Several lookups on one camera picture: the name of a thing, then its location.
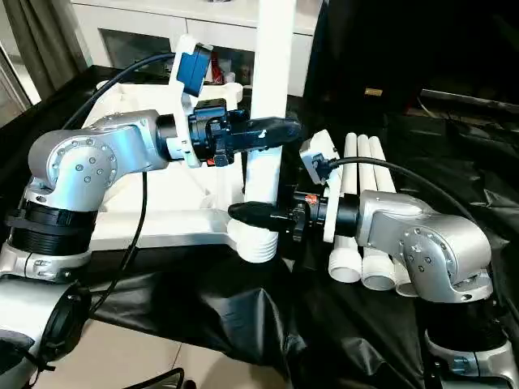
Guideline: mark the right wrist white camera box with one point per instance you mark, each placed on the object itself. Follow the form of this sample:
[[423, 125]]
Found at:
[[318, 158]]

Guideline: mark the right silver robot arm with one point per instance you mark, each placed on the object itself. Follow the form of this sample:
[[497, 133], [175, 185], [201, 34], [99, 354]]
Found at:
[[422, 243]]

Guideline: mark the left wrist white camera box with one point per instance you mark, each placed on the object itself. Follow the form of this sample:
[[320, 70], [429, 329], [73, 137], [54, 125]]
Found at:
[[193, 69]]

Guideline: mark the white plastic table leg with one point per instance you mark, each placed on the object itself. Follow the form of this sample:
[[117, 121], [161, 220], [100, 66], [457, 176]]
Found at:
[[272, 65], [377, 271], [383, 162], [345, 259]]

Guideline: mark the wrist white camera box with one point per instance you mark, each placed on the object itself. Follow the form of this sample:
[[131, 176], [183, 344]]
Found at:
[[193, 69], [318, 158]]

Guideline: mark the white plastic table top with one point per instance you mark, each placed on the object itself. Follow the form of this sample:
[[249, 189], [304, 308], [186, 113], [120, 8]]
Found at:
[[162, 194]]

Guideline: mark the small red bottle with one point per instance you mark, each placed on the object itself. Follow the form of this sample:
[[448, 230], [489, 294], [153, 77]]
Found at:
[[217, 71]]

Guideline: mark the black plastic mat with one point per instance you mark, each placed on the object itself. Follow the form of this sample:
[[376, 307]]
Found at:
[[227, 324]]

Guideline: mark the grey curtain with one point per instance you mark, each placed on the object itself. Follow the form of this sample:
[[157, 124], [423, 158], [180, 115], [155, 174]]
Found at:
[[40, 40]]

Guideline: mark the white glass-door cabinet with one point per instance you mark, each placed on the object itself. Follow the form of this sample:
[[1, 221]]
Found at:
[[162, 16]]

